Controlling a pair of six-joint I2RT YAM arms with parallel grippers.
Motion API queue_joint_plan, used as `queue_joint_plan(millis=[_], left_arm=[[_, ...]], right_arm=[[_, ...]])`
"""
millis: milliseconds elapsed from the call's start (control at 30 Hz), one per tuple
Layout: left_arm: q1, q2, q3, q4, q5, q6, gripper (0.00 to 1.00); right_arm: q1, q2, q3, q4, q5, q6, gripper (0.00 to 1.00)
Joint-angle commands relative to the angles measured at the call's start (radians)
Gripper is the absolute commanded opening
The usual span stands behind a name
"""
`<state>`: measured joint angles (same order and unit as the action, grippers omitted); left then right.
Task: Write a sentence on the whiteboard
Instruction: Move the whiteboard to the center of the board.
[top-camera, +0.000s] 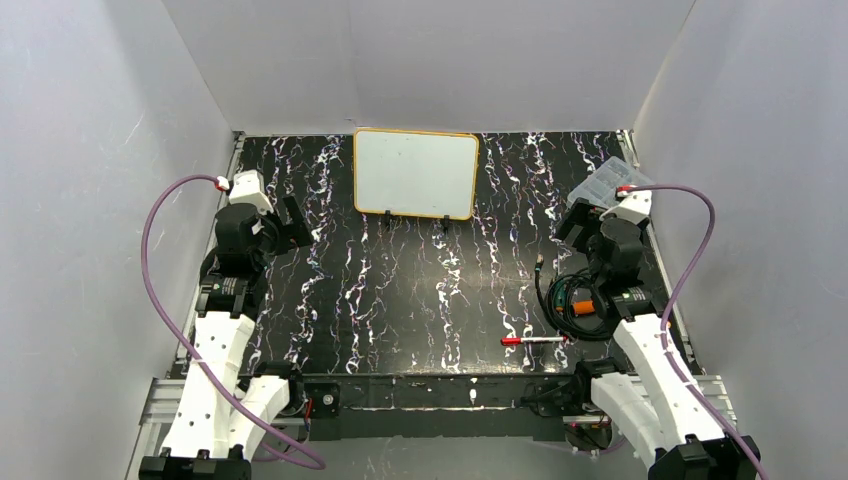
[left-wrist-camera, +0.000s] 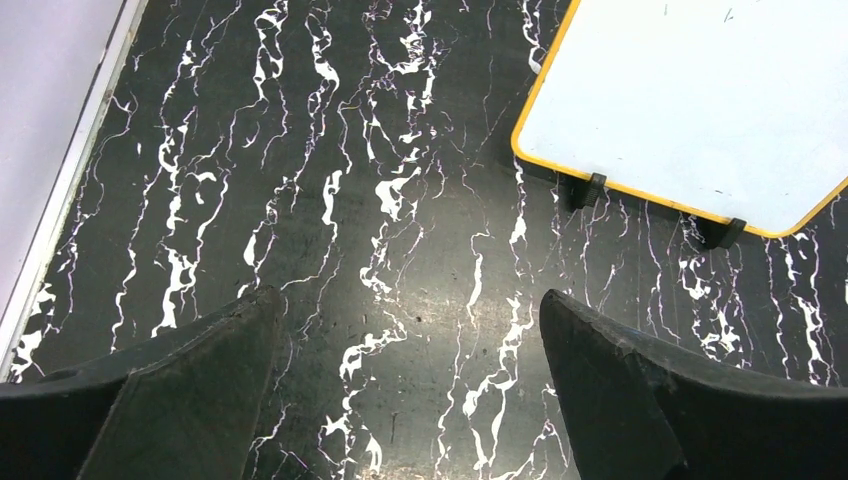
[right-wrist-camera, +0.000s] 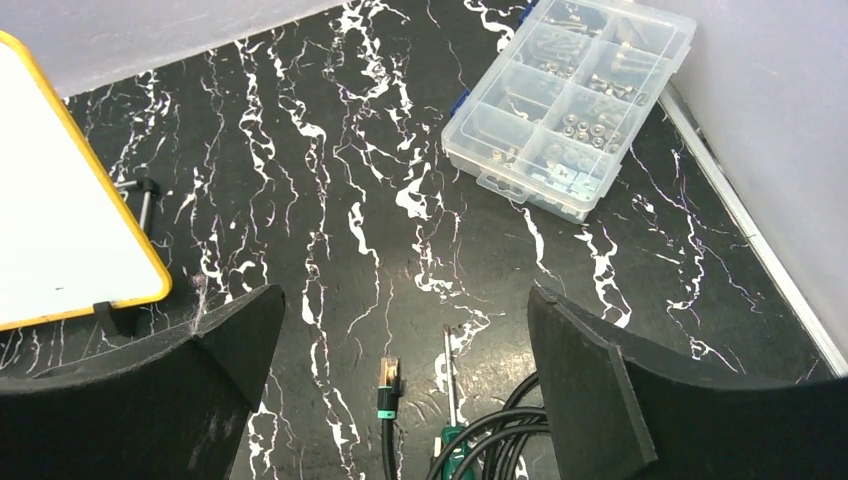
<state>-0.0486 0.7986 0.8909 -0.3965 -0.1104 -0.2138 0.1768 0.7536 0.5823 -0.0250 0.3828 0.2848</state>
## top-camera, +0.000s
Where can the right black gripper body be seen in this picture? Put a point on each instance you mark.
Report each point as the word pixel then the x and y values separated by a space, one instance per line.
pixel 577 221

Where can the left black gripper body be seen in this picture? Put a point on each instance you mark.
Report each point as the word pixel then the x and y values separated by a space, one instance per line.
pixel 285 225

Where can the yellow framed whiteboard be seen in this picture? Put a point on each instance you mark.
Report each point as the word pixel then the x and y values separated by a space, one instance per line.
pixel 415 173

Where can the red white marker pen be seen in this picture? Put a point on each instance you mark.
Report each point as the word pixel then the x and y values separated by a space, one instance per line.
pixel 515 341

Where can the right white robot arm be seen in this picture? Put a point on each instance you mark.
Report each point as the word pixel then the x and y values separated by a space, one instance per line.
pixel 659 408

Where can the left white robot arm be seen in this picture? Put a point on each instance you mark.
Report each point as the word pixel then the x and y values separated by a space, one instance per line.
pixel 215 435

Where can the clear plastic compartment box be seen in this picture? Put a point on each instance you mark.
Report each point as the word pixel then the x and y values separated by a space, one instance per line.
pixel 599 188

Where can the orange green sensor plug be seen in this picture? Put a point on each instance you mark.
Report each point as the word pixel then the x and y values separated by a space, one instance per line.
pixel 575 301

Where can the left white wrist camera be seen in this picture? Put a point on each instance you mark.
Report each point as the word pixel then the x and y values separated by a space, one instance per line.
pixel 248 187

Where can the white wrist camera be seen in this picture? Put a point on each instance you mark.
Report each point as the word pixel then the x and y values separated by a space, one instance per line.
pixel 632 206
pixel 248 187

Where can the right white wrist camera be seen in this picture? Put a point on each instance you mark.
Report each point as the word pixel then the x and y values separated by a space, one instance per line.
pixel 632 206

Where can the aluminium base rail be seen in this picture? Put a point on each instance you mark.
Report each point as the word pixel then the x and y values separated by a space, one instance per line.
pixel 323 407

